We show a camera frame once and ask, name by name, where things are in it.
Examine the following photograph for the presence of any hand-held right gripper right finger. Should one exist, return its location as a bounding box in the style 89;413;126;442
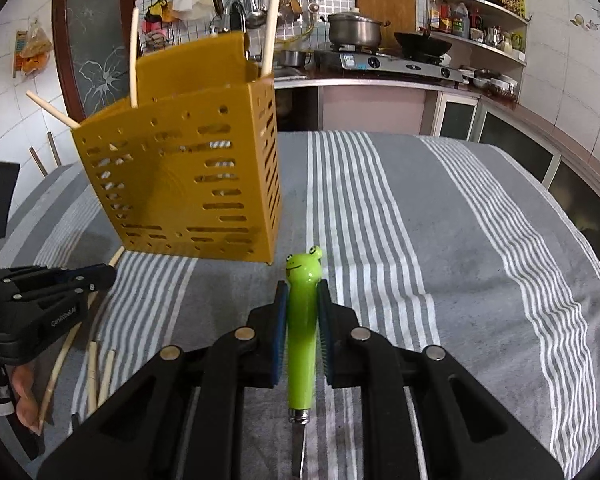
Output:
317;280;566;480

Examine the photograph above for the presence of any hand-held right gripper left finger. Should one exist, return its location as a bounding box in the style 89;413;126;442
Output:
37;280;291;480

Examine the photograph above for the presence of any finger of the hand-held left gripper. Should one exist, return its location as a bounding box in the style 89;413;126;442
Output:
0;263;119;289
9;284;100;312

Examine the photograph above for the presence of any green frog handle fork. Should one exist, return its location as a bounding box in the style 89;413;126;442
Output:
284;245;326;480

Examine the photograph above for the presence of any yellow perforated utensil holder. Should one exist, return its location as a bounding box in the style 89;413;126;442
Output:
71;30;283;266

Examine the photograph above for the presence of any bunch of wooden chopsticks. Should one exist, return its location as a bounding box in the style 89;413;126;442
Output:
26;0;286;413

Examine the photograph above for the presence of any row of hanging kitchen utensils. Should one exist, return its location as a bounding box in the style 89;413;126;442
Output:
212;0;306;31

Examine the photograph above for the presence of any person's left hand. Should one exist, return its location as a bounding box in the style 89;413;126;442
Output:
0;362;43;435

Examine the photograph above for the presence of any wooden stick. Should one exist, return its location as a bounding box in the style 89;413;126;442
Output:
46;131;62;167
28;146;48;177

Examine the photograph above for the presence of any small hanging striped board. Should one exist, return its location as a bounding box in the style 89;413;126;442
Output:
12;30;31;78

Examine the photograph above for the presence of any hanging plastic bag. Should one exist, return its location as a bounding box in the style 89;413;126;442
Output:
19;19;55;73

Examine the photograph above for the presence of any brown frosted glass door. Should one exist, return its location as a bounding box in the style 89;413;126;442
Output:
51;0;146;121

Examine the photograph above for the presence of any glass door counter cabinet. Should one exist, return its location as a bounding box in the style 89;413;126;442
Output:
432;90;600;281

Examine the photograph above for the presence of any steel gas stove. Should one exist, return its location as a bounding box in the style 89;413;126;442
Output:
314;45;466;83

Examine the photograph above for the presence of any white hanging cloth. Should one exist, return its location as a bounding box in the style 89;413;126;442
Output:
172;0;216;21

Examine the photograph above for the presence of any pile of steel dishes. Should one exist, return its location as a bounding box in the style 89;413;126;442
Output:
457;65;523;98

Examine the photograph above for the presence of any steel cooking pot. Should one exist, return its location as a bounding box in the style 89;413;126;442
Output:
325;7;392;48

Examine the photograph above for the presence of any black wok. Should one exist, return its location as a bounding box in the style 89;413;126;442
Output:
393;27;453;61

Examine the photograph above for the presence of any steel faucet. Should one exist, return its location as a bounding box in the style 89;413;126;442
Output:
223;0;248;33

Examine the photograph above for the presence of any white corner shelf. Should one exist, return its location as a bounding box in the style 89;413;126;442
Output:
425;0;531;68

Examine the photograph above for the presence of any row of condiment bottles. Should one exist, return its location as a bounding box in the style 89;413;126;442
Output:
426;0;483;36

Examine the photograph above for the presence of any wire grid wall rack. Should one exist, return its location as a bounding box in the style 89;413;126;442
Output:
139;0;181;51

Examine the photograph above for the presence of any wall sticker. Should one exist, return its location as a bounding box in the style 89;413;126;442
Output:
570;10;600;31

